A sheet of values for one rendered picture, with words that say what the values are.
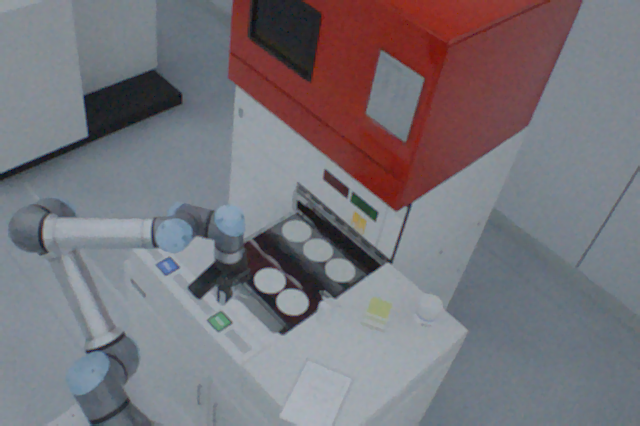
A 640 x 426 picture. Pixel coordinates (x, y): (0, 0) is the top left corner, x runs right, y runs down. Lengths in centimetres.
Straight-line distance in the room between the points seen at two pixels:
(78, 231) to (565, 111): 244
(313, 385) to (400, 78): 86
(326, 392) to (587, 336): 201
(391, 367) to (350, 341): 14
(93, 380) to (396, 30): 115
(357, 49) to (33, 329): 201
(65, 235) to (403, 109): 92
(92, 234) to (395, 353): 93
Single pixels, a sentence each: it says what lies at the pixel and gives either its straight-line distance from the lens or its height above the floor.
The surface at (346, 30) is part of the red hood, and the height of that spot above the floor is 168.
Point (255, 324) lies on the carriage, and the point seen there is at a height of 88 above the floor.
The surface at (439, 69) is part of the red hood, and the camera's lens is 172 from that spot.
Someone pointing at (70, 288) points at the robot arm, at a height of 116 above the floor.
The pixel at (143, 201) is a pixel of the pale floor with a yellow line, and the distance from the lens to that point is 369.
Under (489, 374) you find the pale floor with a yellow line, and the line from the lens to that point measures 330.
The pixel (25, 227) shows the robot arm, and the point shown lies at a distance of 172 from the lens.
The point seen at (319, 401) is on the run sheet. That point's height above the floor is 97.
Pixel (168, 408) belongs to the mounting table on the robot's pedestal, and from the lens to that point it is 203.
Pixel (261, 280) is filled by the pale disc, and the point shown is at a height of 90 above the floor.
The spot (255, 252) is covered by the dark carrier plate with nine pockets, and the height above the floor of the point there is 90.
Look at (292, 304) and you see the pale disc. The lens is 215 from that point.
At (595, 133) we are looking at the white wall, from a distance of 339.
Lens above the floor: 262
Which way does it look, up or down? 45 degrees down
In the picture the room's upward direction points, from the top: 11 degrees clockwise
